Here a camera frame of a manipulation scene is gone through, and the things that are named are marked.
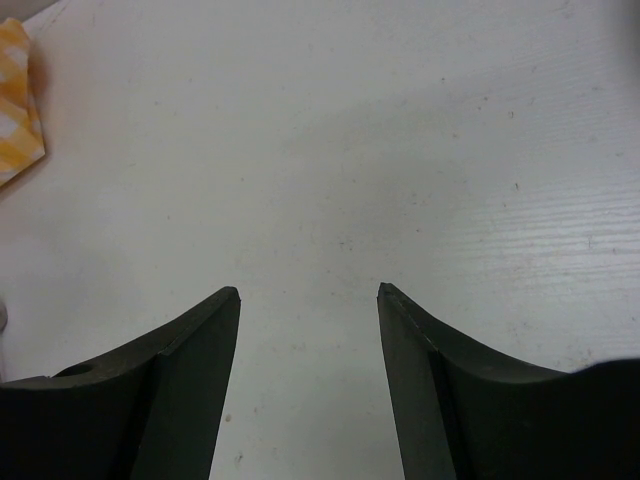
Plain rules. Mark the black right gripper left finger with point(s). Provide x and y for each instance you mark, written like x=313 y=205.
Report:
x=149 y=409

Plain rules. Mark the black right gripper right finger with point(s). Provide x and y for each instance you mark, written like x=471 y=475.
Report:
x=463 y=410

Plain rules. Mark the yellow white checkered cloth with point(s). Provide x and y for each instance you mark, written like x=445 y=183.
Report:
x=22 y=140

